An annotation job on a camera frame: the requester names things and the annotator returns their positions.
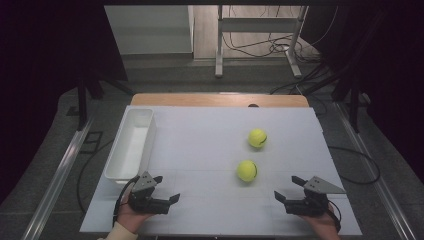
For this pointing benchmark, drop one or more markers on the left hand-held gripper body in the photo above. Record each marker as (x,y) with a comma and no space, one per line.
(146,201)

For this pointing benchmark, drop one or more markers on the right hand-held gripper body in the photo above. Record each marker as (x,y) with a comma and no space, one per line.
(310,205)

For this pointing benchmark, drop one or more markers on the white plastic bin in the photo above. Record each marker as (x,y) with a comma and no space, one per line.
(131,150)

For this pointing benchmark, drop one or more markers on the yellow tennis ball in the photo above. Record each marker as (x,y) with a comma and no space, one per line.
(257,138)
(247,171)

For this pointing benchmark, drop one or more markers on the person's left hand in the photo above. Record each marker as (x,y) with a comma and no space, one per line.
(130,218)

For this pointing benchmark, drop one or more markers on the person's right hand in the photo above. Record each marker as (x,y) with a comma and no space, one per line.
(325,226)

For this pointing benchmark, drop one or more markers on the white board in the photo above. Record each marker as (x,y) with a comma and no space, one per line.
(206,140)

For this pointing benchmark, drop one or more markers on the black tripod stand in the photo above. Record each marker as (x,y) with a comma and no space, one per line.
(82,103)
(353,100)

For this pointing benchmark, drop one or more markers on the wooden table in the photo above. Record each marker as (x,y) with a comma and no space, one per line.
(216,100)

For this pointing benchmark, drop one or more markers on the dark curtain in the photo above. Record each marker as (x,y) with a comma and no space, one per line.
(383,66)
(40,66)

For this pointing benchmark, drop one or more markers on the white cabinet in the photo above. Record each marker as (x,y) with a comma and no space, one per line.
(150,30)

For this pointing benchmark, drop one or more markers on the metal floor rail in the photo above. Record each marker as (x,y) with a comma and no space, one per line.
(376,186)
(58,183)

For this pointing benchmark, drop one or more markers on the white metal stand frame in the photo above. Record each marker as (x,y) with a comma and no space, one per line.
(258,25)

